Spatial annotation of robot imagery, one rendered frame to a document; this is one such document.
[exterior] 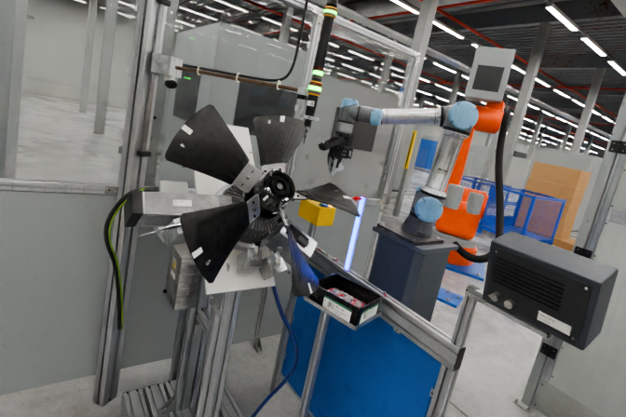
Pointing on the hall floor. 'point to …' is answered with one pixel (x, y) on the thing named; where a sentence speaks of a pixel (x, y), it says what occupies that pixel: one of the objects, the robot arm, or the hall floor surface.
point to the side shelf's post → (178, 344)
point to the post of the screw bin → (314, 364)
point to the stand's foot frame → (145, 402)
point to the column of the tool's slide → (108, 380)
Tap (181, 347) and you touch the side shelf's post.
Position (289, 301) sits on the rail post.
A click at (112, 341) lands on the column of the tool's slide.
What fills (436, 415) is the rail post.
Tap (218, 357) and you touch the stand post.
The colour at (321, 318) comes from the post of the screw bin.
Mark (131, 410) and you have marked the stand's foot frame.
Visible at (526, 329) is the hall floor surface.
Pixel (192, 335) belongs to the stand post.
